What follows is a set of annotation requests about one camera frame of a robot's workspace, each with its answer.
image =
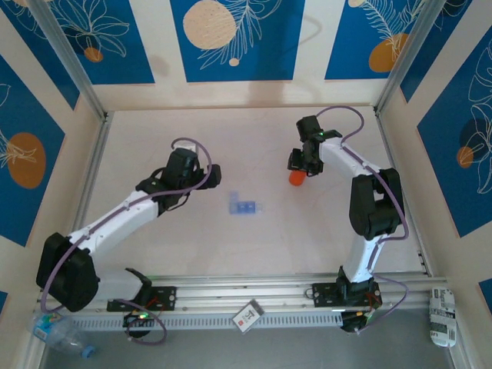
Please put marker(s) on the orange pill bottle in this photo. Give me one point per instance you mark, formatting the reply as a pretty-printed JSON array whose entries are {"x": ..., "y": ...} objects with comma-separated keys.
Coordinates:
[{"x": 297, "y": 180}]

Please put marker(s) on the blue translucent pill organizer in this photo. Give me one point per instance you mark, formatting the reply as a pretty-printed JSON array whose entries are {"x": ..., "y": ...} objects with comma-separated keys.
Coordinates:
[{"x": 246, "y": 207}]

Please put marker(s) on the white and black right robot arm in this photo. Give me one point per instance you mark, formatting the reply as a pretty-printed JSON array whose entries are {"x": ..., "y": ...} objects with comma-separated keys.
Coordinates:
[{"x": 346, "y": 157}]

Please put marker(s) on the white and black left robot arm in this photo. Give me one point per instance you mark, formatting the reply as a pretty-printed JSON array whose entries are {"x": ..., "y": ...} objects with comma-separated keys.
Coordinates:
[{"x": 115, "y": 219}]

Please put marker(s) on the white and red card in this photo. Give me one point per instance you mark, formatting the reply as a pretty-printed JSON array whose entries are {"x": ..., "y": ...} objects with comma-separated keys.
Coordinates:
[{"x": 248, "y": 317}]

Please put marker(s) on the newspaper wrapped package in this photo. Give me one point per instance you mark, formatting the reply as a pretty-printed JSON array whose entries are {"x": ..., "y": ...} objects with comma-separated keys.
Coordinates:
[{"x": 442, "y": 315}]

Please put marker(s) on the clear plastic water bottle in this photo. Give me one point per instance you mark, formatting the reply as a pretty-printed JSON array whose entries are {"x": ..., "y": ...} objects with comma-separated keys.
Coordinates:
[{"x": 61, "y": 338}]

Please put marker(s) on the aluminium side rail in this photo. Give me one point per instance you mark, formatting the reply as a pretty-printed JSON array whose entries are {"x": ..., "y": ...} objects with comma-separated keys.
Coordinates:
[
  {"x": 100, "y": 138},
  {"x": 391, "y": 153}
]

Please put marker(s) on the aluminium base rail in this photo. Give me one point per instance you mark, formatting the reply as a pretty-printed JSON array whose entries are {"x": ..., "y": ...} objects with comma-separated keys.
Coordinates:
[{"x": 215, "y": 294}]

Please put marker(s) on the aluminium frame post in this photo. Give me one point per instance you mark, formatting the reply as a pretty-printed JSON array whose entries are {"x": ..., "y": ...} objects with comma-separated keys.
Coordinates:
[
  {"x": 71, "y": 57},
  {"x": 407, "y": 57}
]

